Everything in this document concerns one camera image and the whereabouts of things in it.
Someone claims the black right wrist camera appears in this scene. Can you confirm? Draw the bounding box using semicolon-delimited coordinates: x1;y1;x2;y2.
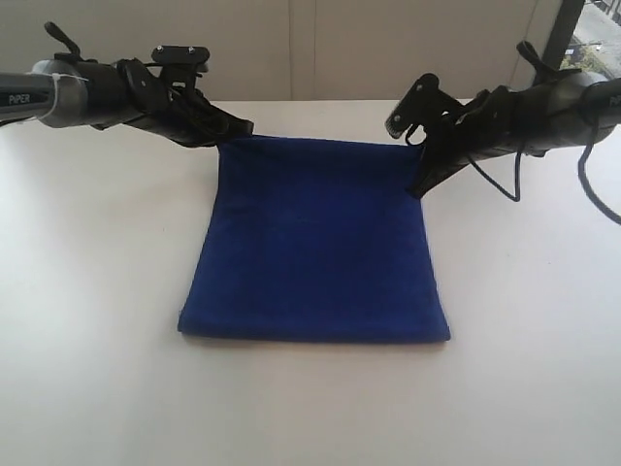
384;73;463;140

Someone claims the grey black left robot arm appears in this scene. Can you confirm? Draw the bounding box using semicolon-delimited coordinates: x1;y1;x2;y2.
1;59;253;148

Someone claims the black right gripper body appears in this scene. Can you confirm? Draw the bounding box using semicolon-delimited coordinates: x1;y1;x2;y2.
417;89;505;180

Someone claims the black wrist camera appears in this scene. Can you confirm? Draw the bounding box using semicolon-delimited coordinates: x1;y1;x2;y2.
151;46;211;73
384;73;463;140

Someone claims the blue microfibre towel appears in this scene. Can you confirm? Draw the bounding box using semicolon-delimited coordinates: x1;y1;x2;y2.
178;136;450;344

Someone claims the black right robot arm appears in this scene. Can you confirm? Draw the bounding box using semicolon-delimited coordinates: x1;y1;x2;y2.
409;71;620;199

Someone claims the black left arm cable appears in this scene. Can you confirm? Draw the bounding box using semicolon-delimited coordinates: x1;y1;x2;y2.
44;21;229;142

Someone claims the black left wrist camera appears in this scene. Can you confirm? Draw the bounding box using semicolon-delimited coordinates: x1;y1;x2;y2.
151;46;211;73

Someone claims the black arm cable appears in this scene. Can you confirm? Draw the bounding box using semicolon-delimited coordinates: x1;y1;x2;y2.
44;21;229;142
468;41;621;219

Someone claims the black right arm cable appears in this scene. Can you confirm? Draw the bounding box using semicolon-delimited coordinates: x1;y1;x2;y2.
468;41;621;219

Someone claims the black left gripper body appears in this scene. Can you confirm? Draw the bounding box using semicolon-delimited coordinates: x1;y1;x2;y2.
130;77;233;149

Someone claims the dark window frame post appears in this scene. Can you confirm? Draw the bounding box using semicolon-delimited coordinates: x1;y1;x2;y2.
541;0;585;69

